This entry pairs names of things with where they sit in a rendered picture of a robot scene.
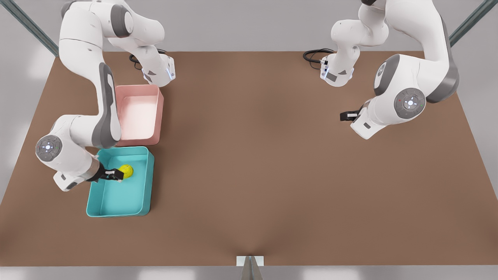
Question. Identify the yellow round fruit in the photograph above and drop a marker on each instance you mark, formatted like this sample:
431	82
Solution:
127	170

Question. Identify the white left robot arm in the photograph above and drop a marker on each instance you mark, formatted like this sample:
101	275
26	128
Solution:
412	77

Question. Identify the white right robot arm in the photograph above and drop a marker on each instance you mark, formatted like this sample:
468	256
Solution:
83	58

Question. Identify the teal rectangular tray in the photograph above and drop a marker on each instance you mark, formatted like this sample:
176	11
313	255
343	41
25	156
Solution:
120	186

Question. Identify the pink rectangular tray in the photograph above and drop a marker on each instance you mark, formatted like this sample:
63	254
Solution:
140	114

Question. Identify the silver frame post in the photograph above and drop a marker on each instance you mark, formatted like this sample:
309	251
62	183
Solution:
31	27
250	268
469	21

